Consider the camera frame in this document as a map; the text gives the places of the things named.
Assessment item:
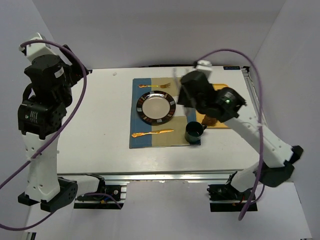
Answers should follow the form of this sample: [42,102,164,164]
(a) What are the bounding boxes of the blue and tan placemat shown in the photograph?
[129,77,196,149]

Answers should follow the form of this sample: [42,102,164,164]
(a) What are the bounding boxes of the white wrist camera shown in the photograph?
[18,43,56,62]
[195,59,213,79]

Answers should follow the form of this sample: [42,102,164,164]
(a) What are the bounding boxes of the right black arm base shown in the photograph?
[207,172,252,213]

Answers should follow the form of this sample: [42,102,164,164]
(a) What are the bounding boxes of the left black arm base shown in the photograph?
[72,174,127,210]

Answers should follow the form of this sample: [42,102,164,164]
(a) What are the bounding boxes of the striped rim ceramic plate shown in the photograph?
[136,90,176,125]

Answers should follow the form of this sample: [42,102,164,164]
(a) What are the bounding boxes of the gold fork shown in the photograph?
[138,82,171,89]

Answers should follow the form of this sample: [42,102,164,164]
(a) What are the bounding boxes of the right blue corner label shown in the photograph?
[223,66,241,71]

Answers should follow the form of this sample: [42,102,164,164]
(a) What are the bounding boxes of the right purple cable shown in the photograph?
[194,48,266,221]

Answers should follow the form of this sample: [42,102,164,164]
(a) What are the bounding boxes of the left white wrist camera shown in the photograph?
[18,43,56,62]

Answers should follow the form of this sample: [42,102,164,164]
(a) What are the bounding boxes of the purple cable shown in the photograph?
[0,41,88,230]
[194,48,266,221]

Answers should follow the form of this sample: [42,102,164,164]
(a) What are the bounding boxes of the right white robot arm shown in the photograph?
[178,70,304,195]

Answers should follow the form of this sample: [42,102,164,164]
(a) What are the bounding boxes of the silver metal tongs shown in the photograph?
[172,67,194,117]

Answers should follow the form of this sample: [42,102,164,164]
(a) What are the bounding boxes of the dark green mug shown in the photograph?
[184,121,207,145]

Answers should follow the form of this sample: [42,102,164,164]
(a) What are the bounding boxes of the aluminium table frame rail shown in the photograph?
[56,171,241,182]

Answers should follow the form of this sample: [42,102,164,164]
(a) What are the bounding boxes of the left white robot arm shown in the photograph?
[17,44,90,213]

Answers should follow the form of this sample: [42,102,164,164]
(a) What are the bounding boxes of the gold knife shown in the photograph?
[131,128,175,138]

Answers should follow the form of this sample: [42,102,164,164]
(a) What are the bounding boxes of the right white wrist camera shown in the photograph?
[195,59,213,79]

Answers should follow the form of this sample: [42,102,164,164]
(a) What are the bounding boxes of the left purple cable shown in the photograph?
[0,41,88,230]

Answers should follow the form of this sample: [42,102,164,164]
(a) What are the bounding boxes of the brown chocolate croissant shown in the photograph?
[201,115,217,127]

